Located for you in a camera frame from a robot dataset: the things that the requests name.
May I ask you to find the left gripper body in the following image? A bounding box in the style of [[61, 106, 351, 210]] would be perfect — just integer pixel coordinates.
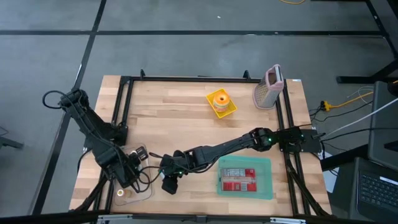
[[114, 146, 149, 189]]

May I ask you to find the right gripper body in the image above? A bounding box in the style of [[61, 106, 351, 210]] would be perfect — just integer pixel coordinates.
[[160, 152, 187, 195]]

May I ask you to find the red package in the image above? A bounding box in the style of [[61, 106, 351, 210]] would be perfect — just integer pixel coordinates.
[[220, 167, 258, 193]]

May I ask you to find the teal plastic bin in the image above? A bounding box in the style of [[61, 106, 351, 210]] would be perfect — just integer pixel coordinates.
[[216, 155, 274, 201]]

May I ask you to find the clear plastic container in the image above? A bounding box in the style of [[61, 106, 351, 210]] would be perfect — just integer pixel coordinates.
[[112, 142, 155, 207]]

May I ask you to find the black crossbeam with silver brackets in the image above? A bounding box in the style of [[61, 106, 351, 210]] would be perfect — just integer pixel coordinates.
[[0, 210, 398, 224]]

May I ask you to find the yellow plastic basket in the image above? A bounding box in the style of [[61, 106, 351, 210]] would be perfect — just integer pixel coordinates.
[[205, 88, 239, 120]]

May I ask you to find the grey stand leg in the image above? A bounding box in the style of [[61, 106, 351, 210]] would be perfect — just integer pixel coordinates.
[[0, 126, 25, 151]]

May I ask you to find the dark laptop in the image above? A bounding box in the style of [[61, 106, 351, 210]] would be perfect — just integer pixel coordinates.
[[329, 157, 398, 224]]

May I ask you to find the grey equipment case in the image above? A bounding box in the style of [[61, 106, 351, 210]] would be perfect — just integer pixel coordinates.
[[368, 80, 398, 172]]

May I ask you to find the black aluminium table frame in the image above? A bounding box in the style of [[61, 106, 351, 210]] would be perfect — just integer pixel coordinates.
[[68, 68, 333, 218]]

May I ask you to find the metal box grater pink handle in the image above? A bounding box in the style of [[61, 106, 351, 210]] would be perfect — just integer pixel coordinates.
[[252, 63, 285, 111]]

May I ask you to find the yellow extension cable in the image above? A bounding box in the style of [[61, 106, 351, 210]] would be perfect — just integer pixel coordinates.
[[321, 90, 376, 112]]

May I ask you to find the white cable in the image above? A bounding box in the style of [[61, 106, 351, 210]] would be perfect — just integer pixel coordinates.
[[323, 96, 398, 139]]

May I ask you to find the black desk frame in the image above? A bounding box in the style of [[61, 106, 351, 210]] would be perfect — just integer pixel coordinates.
[[335, 0, 398, 85]]

